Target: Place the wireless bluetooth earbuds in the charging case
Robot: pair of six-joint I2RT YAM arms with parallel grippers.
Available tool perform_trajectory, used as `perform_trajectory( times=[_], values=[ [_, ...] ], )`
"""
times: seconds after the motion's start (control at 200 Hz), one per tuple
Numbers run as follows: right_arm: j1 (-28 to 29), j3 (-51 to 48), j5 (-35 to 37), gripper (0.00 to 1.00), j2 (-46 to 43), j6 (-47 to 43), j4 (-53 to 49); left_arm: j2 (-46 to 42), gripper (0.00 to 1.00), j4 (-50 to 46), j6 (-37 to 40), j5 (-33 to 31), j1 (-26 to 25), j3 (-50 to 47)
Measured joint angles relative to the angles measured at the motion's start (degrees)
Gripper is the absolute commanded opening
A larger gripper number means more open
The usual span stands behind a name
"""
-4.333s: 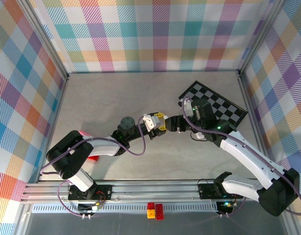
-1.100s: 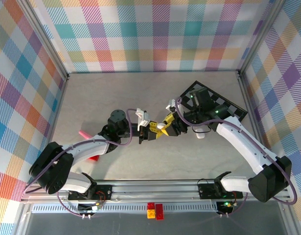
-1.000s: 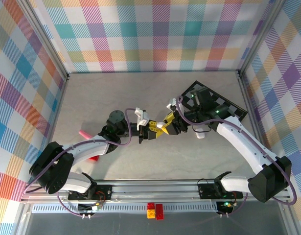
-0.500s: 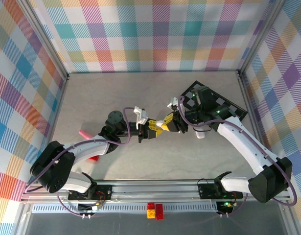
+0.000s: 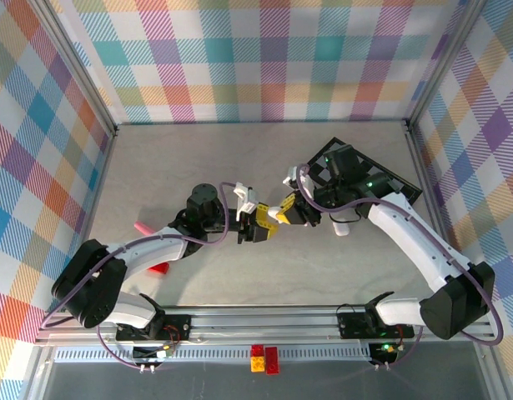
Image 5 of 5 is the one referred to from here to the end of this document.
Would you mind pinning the white rounded square charging case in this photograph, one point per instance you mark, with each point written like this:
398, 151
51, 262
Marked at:
341, 229

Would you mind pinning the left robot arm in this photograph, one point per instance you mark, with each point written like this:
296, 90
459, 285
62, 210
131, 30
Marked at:
89, 283

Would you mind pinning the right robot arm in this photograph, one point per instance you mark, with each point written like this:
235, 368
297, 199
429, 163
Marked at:
456, 308

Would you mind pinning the pink plastic cone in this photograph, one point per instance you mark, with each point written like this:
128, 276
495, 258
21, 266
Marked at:
141, 227

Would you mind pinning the black and white chessboard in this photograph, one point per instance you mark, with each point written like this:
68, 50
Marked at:
408, 191

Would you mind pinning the red plastic brick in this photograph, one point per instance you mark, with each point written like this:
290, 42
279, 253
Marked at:
161, 270

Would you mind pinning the small red toy brick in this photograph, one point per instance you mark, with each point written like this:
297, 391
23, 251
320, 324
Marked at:
257, 349

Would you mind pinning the long red toy brick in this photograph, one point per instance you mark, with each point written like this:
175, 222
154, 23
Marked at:
272, 360

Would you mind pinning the yellow toy brick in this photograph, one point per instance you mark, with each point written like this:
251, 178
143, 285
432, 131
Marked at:
257, 363

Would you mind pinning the black electronics box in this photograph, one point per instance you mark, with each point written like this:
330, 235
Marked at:
379, 353
145, 353

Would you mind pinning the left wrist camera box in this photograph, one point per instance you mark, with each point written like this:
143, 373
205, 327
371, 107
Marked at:
245, 200

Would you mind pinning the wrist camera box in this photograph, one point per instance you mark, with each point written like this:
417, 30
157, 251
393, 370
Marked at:
245, 200
291, 175

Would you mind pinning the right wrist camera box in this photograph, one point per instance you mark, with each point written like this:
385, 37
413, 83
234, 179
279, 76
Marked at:
291, 175

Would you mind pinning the aluminium mounting rail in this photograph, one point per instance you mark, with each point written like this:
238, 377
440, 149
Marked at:
260, 325

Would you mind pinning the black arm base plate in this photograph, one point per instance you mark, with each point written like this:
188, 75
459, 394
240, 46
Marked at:
350, 327
181, 327

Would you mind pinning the aluminium frame post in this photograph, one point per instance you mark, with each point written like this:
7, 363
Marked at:
444, 62
77, 62

